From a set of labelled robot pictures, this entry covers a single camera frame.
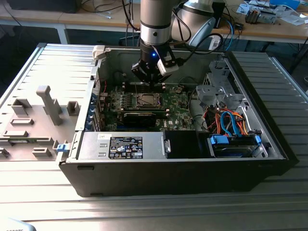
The silver metal disk bay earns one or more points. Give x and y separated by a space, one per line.
216 93

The blue cardboard box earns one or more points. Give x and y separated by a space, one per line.
286 3

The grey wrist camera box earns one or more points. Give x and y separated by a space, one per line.
168 68

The black finned cooler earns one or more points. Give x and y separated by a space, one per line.
252 15

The round coin cell battery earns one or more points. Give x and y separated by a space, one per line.
178 90

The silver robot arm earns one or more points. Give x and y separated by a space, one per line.
155 21

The blue plastic latch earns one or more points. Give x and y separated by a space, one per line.
62 148

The wooden desk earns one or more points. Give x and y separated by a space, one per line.
36 16
264 31

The black graphics card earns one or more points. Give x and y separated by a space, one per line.
139 120

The hard disk in blue carrier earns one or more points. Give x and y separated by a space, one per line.
231 149

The black PC case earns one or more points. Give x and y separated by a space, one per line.
168 178

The black plastic air shroud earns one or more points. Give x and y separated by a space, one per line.
183 144

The white labelled adapter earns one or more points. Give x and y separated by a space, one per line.
214 44

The green motherboard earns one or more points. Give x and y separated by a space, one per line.
178 108

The grey parts rack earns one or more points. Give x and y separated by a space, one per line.
36 115

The grey power supply unit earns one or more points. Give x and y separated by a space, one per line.
96 146

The grey metal device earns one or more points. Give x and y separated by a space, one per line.
268 17

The beige plastic latch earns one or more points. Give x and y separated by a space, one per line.
98 51

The white paper pile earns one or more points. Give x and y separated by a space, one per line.
292 16

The CPU socket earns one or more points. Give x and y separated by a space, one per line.
149 107

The silver CPU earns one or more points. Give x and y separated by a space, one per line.
148 100

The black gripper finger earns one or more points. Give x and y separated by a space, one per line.
142 71
162 78

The black upright box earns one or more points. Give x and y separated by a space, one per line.
219 14

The pale grey device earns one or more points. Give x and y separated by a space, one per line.
14 226

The green RAM stick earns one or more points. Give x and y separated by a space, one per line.
20 141

